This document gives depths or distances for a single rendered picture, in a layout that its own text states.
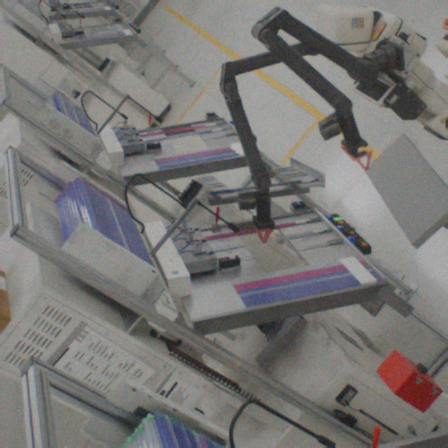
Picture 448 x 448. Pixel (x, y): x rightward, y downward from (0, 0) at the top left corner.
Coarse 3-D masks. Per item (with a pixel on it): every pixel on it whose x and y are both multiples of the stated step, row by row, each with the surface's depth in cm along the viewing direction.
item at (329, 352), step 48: (240, 336) 341; (336, 336) 307; (240, 384) 322; (288, 384) 300; (336, 384) 284; (384, 384) 293; (240, 432) 305; (288, 432) 286; (336, 432) 293; (384, 432) 301
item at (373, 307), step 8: (272, 208) 351; (280, 208) 353; (384, 264) 393; (392, 272) 385; (392, 288) 379; (360, 304) 390; (368, 304) 385; (376, 304) 381; (368, 312) 382; (376, 312) 378
